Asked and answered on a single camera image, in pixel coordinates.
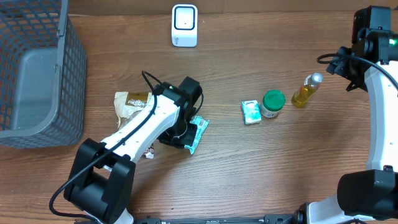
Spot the dark grey plastic basket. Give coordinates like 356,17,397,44
1,0,87,149

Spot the tissue pack white green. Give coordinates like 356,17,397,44
241,100,262,125

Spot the brown snack bag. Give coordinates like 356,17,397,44
113,91,155,159

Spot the green lid jar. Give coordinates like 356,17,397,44
260,90,285,118

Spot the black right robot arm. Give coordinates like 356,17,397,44
288,6,397,224

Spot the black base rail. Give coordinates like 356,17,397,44
133,212,307,224

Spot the yellow oil bottle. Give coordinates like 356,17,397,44
291,73,323,108

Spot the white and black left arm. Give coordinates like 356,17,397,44
63,77,202,223

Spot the teal snack packet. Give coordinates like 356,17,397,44
184,116,210,155

